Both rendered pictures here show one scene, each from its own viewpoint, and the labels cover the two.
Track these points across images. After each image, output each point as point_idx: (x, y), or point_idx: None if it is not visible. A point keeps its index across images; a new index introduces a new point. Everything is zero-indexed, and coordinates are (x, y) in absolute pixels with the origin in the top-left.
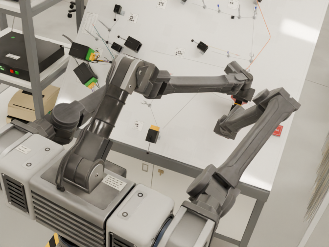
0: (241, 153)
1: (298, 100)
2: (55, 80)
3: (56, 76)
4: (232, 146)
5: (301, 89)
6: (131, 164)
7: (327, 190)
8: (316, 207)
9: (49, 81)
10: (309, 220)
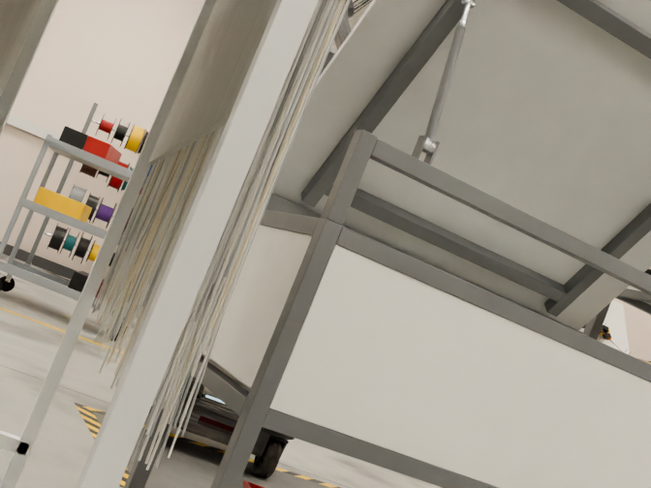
0: None
1: (335, 53)
2: (634, 297)
3: (638, 291)
4: None
5: (347, 37)
6: None
7: (140, 187)
8: (115, 255)
9: (625, 289)
10: (95, 305)
